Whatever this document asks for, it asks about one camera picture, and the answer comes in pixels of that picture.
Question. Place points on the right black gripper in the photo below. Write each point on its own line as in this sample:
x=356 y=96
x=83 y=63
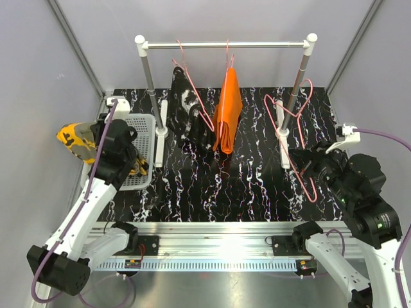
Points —
x=307 y=161

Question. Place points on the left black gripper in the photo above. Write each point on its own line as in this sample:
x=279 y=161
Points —
x=97 y=128

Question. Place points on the yellow camouflage trousers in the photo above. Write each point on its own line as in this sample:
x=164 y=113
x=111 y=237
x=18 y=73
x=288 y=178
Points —
x=79 y=140

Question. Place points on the black and white trousers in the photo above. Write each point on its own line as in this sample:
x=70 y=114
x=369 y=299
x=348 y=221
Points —
x=184 y=114

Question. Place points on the orange trousers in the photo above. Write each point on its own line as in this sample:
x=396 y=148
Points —
x=232 y=111

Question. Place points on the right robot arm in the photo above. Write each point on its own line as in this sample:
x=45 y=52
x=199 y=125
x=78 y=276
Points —
x=356 y=186

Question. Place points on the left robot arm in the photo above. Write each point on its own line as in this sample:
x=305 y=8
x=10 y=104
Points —
x=66 y=260

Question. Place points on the white and steel clothes rack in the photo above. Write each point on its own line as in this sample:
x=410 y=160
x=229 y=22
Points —
x=283 y=113

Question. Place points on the white perforated plastic basket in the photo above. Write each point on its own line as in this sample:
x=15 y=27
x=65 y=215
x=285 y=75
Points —
x=145 y=144

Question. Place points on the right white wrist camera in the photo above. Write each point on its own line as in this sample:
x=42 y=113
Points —
x=347 y=137

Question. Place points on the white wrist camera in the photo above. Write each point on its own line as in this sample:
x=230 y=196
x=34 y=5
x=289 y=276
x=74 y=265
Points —
x=119 y=108
x=347 y=137

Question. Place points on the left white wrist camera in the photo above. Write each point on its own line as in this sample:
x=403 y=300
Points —
x=119 y=108

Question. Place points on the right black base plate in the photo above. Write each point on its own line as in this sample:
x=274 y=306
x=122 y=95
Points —
x=282 y=245

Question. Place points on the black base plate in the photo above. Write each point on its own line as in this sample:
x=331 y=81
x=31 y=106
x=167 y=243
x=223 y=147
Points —
x=146 y=244
x=282 y=245

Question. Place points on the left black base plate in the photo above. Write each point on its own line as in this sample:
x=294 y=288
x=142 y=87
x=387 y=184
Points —
x=146 y=244

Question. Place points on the aluminium mounting rail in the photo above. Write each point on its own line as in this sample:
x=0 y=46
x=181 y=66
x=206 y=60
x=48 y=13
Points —
x=222 y=241

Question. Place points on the white slotted cable duct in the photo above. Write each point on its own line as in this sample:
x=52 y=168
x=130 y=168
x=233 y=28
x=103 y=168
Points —
x=197 y=265

